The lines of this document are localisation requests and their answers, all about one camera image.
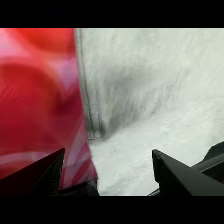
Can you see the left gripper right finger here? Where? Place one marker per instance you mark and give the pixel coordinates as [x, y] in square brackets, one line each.
[180, 180]

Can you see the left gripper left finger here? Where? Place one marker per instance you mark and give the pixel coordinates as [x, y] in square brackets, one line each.
[40, 176]

